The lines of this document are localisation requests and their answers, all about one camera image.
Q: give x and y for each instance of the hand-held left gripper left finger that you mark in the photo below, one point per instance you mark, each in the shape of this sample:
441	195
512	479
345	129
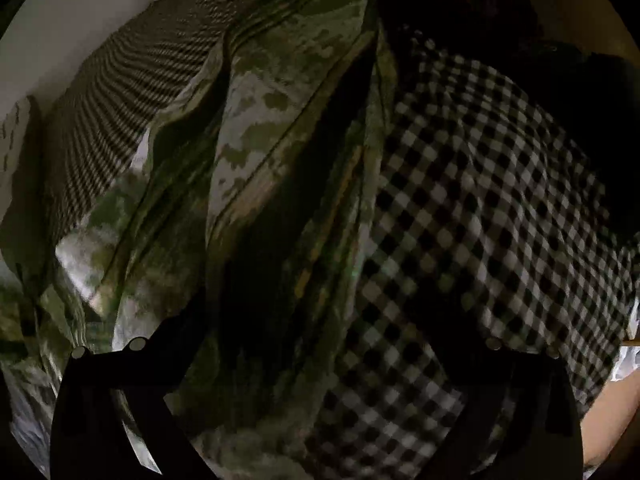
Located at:
150	360

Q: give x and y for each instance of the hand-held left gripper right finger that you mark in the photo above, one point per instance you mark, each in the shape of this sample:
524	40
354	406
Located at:
505	375

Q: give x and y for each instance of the green camouflage garment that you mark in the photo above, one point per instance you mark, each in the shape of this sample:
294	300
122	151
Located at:
280	110

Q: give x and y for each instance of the person's right forearm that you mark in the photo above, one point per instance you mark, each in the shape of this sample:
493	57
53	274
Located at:
615	410

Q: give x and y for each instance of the black white checkered bedsheet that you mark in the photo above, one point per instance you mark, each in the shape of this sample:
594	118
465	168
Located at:
475	185

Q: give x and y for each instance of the white dash-print cloth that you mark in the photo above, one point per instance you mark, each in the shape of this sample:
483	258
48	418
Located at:
12	130

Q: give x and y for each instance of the black white checkered cloth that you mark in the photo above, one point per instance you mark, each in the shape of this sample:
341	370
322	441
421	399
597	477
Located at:
575	85

